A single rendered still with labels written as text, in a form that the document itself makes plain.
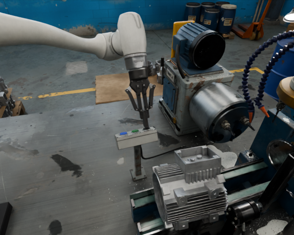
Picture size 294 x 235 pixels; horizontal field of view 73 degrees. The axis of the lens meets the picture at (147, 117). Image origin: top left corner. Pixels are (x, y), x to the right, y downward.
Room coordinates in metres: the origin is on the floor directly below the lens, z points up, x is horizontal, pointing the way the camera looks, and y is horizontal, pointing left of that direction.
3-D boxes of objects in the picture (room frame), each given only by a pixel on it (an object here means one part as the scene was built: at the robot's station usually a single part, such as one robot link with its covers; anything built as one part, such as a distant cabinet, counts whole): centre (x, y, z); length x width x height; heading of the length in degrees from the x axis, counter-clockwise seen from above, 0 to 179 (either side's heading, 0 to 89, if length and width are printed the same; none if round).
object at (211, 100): (0.83, -0.34, 1.04); 0.37 x 0.25 x 0.25; 18
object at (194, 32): (1.09, -0.23, 1.16); 0.33 x 0.26 x 0.42; 18
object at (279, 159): (0.52, -0.54, 1.01); 0.15 x 0.02 x 0.15; 18
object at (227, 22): (5.58, -1.59, 0.37); 1.20 x 0.80 x 0.74; 100
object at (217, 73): (1.06, -0.27, 0.99); 0.35 x 0.31 x 0.37; 18
